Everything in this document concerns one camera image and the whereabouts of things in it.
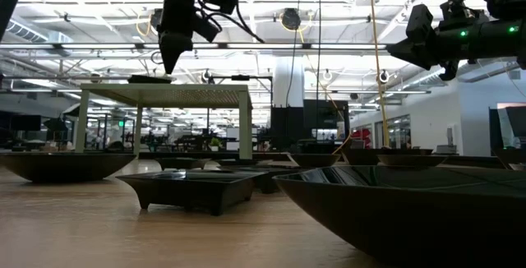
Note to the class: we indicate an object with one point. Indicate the silver ventilation duct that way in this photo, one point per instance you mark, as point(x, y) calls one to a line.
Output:
point(24, 31)

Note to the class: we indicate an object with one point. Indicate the black leaf-shaped mini plate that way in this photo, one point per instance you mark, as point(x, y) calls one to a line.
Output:
point(61, 168)
point(411, 160)
point(411, 218)
point(314, 160)

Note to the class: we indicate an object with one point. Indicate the black background cabinet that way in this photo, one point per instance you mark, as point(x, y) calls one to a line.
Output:
point(324, 116)

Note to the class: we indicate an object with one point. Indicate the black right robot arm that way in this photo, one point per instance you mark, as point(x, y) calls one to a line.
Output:
point(507, 40)

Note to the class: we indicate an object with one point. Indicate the small background potted plant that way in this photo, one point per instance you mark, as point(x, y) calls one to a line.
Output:
point(215, 142)

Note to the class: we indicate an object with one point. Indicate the black box on pipe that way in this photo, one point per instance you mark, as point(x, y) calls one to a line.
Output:
point(240, 77)

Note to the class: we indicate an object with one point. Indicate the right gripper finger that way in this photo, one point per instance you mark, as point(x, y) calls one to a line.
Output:
point(415, 49)
point(427, 62)

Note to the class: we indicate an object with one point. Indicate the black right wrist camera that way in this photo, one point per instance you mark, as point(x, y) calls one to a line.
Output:
point(462, 11)

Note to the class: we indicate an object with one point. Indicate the dark background screen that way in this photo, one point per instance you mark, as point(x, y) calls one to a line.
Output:
point(25, 123)

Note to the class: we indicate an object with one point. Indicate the red background object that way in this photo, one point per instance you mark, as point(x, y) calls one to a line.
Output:
point(361, 134)

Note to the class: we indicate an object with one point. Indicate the black small square mini plate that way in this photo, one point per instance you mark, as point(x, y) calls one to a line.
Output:
point(183, 163)
point(263, 172)
point(189, 192)

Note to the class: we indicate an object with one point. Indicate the small round ceiling fixture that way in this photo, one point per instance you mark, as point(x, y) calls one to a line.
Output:
point(383, 76)
point(326, 75)

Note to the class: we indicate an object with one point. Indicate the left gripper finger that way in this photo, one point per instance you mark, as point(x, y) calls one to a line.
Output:
point(174, 58)

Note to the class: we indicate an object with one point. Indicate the mint green perforated small table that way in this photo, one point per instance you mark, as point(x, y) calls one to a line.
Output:
point(172, 95)

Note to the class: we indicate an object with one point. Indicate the dark background monitor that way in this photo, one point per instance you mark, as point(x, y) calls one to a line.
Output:
point(515, 122)

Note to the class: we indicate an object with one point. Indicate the white building column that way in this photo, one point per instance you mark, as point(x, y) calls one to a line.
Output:
point(287, 83)

